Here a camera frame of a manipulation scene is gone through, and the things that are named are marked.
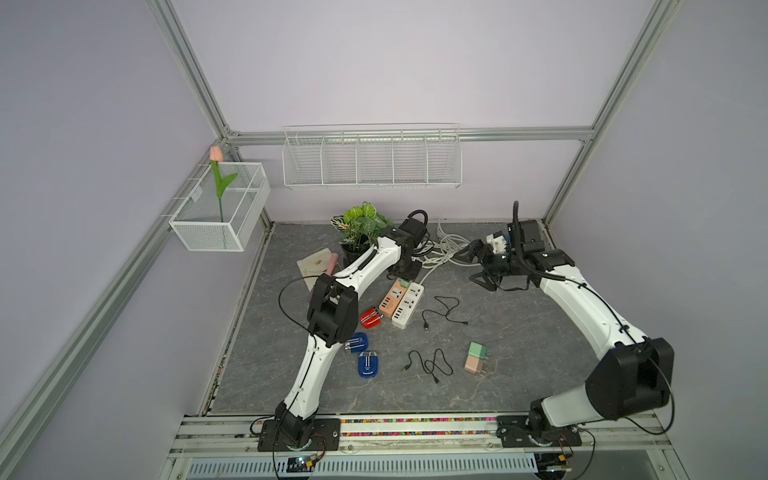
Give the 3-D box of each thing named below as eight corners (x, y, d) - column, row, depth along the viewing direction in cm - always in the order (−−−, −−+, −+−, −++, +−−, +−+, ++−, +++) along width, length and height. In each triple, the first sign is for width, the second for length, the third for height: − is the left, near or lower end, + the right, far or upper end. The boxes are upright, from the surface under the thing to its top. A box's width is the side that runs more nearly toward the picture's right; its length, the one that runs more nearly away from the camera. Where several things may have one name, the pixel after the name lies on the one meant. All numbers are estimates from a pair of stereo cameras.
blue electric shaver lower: (358, 378, 84) (356, 375, 82) (359, 355, 88) (358, 351, 86) (378, 378, 84) (377, 375, 82) (379, 355, 88) (378, 351, 86)
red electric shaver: (369, 333, 93) (368, 328, 91) (359, 321, 96) (357, 317, 93) (383, 320, 96) (383, 316, 93) (373, 310, 98) (372, 305, 96)
